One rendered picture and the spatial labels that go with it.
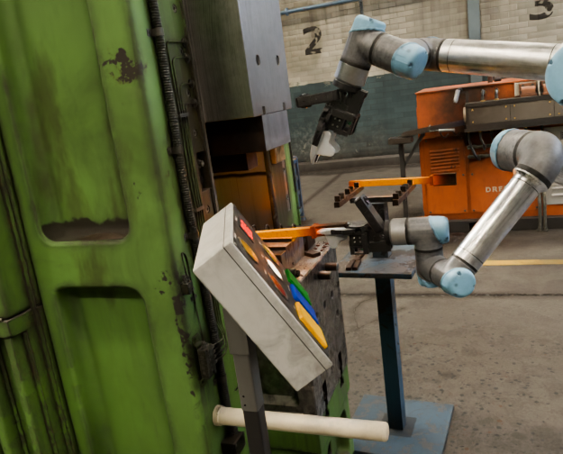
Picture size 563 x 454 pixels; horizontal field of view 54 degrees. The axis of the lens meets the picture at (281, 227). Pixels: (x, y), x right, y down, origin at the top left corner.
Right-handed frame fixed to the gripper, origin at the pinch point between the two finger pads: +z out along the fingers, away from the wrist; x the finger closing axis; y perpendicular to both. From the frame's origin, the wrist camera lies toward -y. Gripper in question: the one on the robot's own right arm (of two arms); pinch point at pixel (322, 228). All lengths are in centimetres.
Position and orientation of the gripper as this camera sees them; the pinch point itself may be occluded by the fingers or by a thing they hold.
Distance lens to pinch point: 161.0
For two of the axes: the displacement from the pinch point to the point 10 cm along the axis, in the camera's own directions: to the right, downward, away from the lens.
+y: 1.5, 9.6, 2.4
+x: 3.4, -2.8, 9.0
